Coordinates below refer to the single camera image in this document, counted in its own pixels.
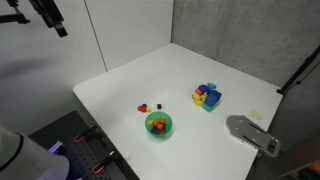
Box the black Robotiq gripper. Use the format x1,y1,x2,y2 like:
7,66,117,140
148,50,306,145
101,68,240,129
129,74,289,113
29,0,69,38

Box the green plastic bowl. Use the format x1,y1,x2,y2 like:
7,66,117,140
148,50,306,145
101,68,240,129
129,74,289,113
144,111,174,139

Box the black perforated board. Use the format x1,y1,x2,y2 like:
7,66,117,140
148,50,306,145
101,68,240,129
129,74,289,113
28,110,141,180

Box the black orange clamp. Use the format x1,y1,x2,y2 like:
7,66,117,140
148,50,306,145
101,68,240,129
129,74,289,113
73,123,98,144
92,150,118,176

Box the purple lit device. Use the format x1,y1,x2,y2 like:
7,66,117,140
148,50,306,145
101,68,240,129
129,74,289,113
48,140,65,155

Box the purple toy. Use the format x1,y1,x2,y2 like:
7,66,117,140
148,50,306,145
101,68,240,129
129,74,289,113
197,84,211,95

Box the yellow toy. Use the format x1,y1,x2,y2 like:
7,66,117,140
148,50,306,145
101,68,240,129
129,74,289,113
191,92,208,108

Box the green toy box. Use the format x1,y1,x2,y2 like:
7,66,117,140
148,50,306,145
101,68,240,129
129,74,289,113
201,99,221,113

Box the grey metal plate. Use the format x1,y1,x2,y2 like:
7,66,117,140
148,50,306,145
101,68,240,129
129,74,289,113
225,114,282,159

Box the pale yellow note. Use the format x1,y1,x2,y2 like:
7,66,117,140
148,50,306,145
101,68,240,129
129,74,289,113
248,110,264,122

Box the black tripod pole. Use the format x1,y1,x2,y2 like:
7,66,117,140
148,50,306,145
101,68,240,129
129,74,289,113
276,44,320,96

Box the thin black cable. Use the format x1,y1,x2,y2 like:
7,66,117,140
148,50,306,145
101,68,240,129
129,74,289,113
293,59,320,88

